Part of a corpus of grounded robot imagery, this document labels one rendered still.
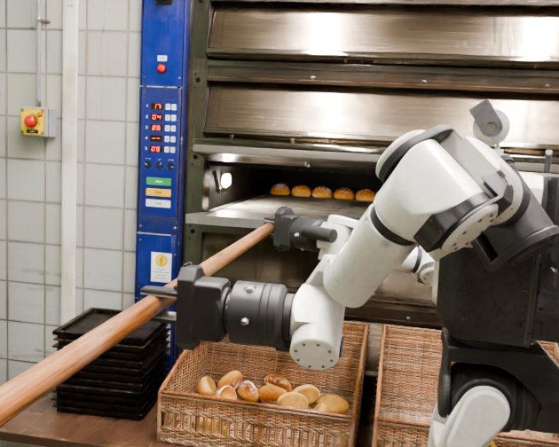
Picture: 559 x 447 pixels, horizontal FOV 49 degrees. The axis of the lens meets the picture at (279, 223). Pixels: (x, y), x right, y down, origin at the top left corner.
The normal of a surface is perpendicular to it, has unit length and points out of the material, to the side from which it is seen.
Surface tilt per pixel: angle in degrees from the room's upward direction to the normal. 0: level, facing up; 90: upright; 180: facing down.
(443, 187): 65
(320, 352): 124
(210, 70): 90
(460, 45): 70
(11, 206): 90
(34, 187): 90
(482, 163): 79
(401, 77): 90
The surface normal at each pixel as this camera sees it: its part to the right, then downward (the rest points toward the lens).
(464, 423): -0.18, 0.12
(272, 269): -0.15, -0.22
